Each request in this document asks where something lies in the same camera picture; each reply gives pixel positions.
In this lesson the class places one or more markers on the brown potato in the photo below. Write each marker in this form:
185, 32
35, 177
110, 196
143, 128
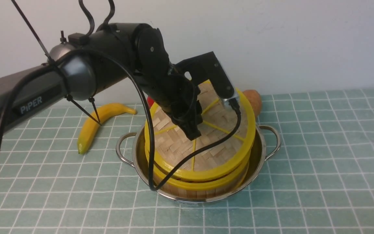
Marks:
255, 100

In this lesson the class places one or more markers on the woven bamboo steamer lid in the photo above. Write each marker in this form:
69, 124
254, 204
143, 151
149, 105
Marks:
171, 144

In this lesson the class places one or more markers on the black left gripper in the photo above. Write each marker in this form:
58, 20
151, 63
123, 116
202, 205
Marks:
172, 88

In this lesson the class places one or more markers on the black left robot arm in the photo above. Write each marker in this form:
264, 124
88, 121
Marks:
85, 65

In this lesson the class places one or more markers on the red bell pepper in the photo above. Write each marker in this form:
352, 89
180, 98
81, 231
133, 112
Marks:
150, 101

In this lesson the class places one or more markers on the bamboo steamer basket yellow rim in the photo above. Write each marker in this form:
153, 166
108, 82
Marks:
211, 189

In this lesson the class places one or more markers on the yellow banana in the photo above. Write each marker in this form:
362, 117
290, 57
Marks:
93, 123

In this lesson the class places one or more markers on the green checkered tablecloth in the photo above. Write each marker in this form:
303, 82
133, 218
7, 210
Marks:
321, 181

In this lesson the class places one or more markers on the stainless steel pot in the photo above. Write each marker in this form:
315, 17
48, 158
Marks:
258, 156

